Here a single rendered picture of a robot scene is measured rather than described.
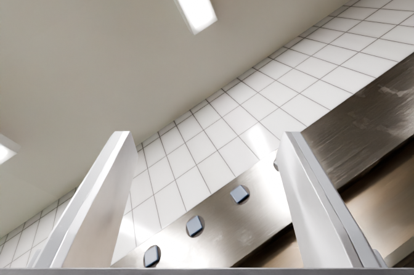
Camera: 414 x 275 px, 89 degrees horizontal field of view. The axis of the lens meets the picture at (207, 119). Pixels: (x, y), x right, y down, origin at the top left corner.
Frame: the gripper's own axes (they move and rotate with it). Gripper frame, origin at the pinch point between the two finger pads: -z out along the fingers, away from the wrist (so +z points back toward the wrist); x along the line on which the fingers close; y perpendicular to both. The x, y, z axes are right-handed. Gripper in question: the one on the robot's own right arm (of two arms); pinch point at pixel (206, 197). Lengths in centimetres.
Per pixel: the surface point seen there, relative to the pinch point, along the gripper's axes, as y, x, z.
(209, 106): 54, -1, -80
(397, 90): 28, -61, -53
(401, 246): 36, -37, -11
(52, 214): 91, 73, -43
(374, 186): 40, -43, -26
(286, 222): 48, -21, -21
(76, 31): 16, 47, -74
